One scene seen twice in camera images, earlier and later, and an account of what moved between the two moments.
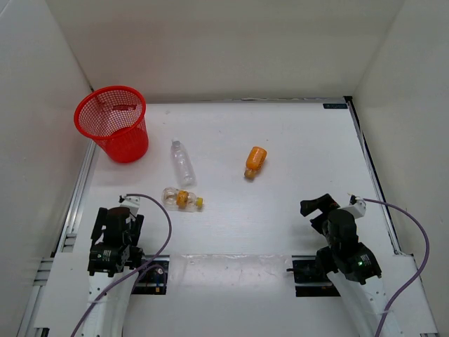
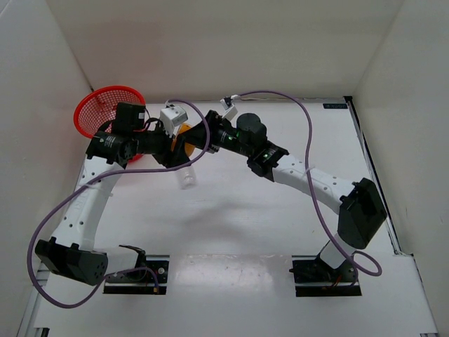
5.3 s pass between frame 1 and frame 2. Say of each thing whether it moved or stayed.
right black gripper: moved
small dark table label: stayed
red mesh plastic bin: stayed
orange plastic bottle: moved
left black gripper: moved
